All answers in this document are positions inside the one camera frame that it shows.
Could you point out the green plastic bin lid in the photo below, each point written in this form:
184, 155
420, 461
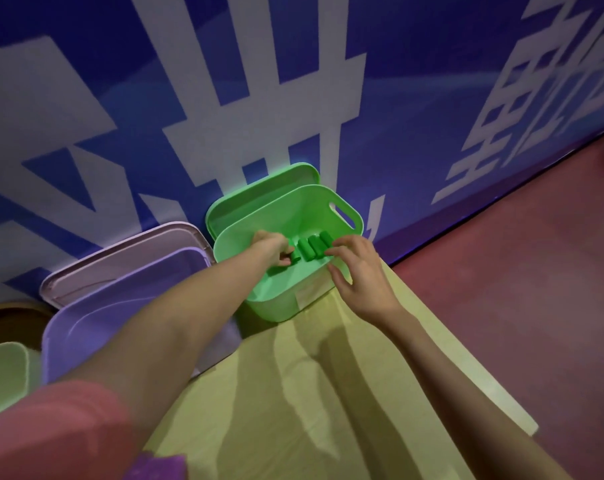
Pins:
252, 194

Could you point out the green plastic storage bin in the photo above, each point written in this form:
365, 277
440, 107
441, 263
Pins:
282, 289

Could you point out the person's left fingers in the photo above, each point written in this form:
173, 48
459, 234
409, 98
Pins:
285, 259

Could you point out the person's right thumb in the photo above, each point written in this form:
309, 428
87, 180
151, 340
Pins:
339, 278

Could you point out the pale pink bin lid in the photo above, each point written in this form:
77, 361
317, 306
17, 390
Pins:
116, 259

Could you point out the person's right forearm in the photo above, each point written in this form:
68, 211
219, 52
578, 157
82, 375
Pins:
457, 394

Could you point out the brown round wooden stool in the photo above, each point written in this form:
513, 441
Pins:
11, 322

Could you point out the person's left forearm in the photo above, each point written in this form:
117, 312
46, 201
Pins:
182, 314

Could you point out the pink shirt sleeve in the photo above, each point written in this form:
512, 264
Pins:
56, 434

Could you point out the purple garment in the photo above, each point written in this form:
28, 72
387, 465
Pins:
156, 468

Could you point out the green cylinder roll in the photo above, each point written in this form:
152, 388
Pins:
297, 255
317, 246
306, 249
326, 239

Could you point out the person's left hand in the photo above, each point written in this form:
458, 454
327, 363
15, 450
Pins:
268, 244

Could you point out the light green plastic bin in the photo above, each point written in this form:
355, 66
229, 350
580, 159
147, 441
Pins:
4, 379

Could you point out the person's right hand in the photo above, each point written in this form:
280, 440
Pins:
369, 284

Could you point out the purple plastic storage bin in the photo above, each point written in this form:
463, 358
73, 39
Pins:
91, 324

